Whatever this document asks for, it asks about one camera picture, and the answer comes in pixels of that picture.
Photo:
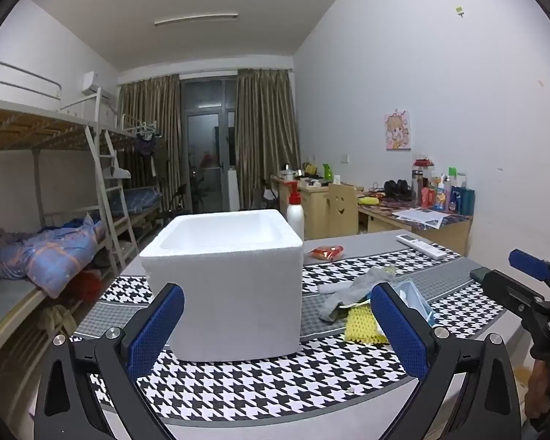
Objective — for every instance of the silver kettle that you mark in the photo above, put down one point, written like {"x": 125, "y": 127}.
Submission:
{"x": 288, "y": 173}

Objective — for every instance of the clear plastic bag with food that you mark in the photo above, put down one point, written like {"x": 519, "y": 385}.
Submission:
{"x": 412, "y": 298}

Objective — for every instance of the yellow foam net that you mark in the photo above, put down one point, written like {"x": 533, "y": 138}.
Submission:
{"x": 360, "y": 325}

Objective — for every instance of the red snack packet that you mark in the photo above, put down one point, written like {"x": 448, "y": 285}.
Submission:
{"x": 326, "y": 252}

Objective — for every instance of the houndstooth table mat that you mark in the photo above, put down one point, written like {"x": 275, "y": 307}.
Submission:
{"x": 256, "y": 389}

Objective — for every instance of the white air conditioner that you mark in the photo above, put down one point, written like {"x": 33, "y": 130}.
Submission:
{"x": 94, "y": 85}

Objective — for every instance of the glass balcony door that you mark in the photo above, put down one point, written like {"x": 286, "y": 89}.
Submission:
{"x": 208, "y": 137}

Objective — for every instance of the hanging dark clothes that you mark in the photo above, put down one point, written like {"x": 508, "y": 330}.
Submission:
{"x": 145, "y": 145}

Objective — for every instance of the blue plaid mattress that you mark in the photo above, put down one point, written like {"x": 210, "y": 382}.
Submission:
{"x": 135, "y": 199}

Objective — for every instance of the white pump bottle red cap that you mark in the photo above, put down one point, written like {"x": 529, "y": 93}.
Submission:
{"x": 295, "y": 220}

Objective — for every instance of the dark blue bottle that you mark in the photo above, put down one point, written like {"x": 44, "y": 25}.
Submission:
{"x": 456, "y": 200}

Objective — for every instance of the wooden chair with smiley cutout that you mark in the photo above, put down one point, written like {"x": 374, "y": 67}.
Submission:
{"x": 341, "y": 213}

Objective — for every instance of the grey sock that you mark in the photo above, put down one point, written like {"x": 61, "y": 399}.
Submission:
{"x": 348, "y": 295}

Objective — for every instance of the white bunk bed ladder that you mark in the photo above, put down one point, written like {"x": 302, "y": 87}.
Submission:
{"x": 112, "y": 201}

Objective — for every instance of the person's right hand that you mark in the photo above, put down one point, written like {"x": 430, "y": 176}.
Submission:
{"x": 538, "y": 389}

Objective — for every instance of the blue plaid blanket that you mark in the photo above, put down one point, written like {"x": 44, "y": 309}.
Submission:
{"x": 50, "y": 252}

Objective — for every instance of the white remote control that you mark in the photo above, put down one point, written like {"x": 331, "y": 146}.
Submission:
{"x": 428, "y": 247}

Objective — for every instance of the ceiling tube light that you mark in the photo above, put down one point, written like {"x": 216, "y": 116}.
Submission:
{"x": 197, "y": 18}

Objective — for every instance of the brown curtain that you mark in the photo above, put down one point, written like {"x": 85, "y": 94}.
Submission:
{"x": 266, "y": 137}
{"x": 151, "y": 101}

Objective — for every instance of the light wooden desk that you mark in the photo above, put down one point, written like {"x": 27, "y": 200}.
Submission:
{"x": 311, "y": 206}

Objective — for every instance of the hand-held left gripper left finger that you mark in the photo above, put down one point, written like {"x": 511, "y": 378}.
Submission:
{"x": 158, "y": 325}

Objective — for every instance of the white foam box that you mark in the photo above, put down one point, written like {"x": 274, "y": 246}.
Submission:
{"x": 238, "y": 293}

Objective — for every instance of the green spray bottle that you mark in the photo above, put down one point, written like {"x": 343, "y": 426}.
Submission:
{"x": 328, "y": 173}

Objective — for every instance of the cartoon wall poster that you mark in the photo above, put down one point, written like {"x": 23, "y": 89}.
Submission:
{"x": 398, "y": 130}

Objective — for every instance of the wooden desk with patterned top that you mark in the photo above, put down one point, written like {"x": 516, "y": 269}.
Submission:
{"x": 453, "y": 233}

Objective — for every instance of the metal bunk bed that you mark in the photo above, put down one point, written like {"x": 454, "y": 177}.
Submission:
{"x": 27, "y": 128}

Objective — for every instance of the white cartoon print bottle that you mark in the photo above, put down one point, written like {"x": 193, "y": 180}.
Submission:
{"x": 440, "y": 197}

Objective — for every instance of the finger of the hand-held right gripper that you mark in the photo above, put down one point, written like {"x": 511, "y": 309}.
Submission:
{"x": 529, "y": 263}
{"x": 504, "y": 288}

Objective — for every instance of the dark thermos bottle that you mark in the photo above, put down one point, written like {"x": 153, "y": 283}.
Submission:
{"x": 416, "y": 185}

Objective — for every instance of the red lidded container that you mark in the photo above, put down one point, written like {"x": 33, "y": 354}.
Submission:
{"x": 425, "y": 164}

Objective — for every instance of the red cloth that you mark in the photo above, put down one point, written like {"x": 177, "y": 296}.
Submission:
{"x": 87, "y": 286}

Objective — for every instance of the printed paper sheets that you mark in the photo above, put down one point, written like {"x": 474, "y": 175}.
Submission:
{"x": 421, "y": 217}

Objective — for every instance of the black headphones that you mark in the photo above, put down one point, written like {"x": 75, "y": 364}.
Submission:
{"x": 398, "y": 189}

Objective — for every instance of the yellow cloth item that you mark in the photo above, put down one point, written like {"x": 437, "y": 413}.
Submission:
{"x": 369, "y": 200}

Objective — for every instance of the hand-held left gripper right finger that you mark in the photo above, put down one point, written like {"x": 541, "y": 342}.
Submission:
{"x": 403, "y": 330}

